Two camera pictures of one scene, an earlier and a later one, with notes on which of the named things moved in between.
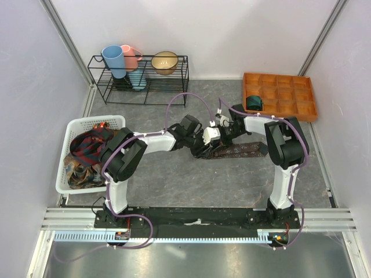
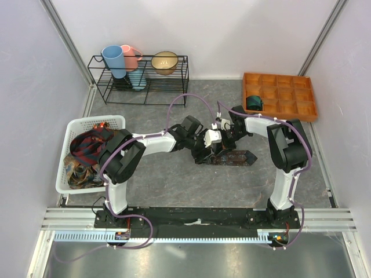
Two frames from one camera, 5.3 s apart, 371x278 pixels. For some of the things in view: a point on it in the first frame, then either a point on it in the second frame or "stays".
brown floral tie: x=254 y=149 → x=242 y=157
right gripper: x=223 y=140 stays
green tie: x=254 y=102 stays
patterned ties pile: x=83 y=167 stays
